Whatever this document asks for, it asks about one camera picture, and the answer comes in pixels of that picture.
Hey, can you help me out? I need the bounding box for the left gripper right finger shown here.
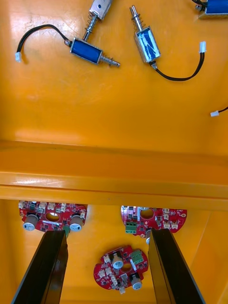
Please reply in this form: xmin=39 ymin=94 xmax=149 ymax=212
xmin=147 ymin=228 xmax=206 ymax=304

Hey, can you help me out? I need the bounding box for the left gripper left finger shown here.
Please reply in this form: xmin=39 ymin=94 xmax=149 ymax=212
xmin=10 ymin=229 xmax=69 ymax=304

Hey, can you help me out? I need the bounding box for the round red circuit board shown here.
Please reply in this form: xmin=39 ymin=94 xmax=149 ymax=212
xmin=93 ymin=245 xmax=149 ymax=295
xmin=120 ymin=205 xmax=188 ymax=238
xmin=18 ymin=200 xmax=88 ymax=238

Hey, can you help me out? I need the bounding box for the yellow-orange plastic bin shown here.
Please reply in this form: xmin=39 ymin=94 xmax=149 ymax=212
xmin=0 ymin=185 xmax=228 ymax=304
xmin=0 ymin=0 xmax=228 ymax=200

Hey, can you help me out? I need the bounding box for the group of metal solenoids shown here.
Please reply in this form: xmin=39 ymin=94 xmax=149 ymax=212
xmin=14 ymin=0 xmax=228 ymax=118

